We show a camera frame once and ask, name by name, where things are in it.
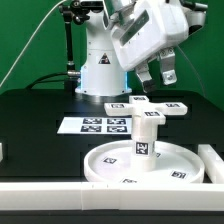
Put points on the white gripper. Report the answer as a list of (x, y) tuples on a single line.
[(156, 25)]

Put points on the white fence rail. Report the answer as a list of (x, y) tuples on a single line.
[(100, 196), (214, 165)]

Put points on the white front fence rail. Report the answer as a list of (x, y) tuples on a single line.
[(100, 196)]

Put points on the white right fence rail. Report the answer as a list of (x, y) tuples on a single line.
[(214, 165)]

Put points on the white cross-shaped table base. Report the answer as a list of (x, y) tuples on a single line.
[(143, 111)]

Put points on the white round table top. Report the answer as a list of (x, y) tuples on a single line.
[(127, 162)]

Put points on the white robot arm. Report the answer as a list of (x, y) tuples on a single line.
[(102, 75)]

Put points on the white marker sheet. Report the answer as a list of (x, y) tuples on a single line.
[(95, 125)]

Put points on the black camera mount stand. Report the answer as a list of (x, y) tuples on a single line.
[(71, 40)]

